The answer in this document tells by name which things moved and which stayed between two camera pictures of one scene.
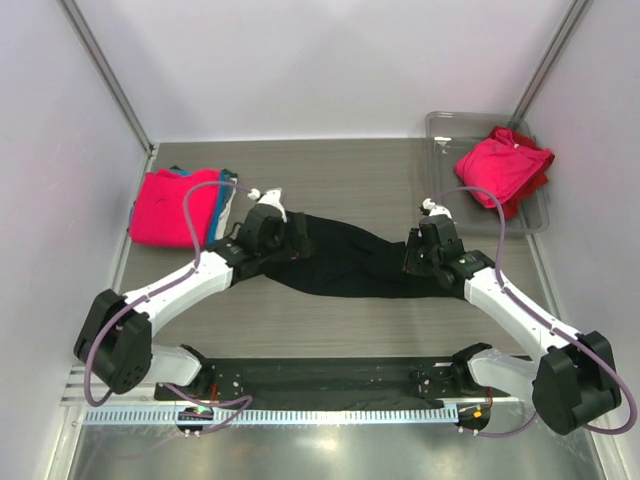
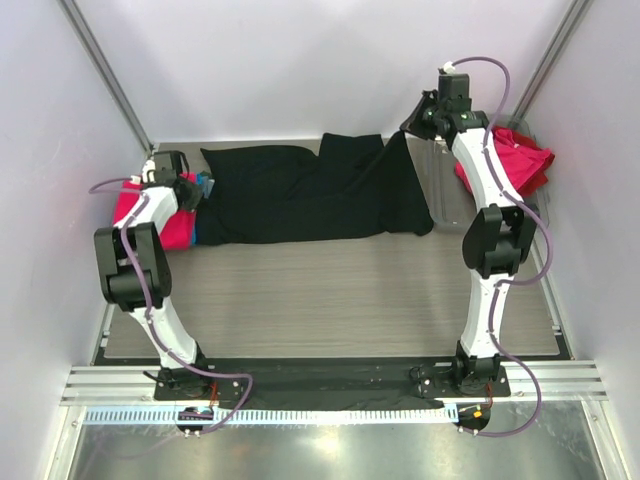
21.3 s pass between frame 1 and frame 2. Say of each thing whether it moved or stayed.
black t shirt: moved
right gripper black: moved
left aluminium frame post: stayed
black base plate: stayed
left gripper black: moved
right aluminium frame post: stayed
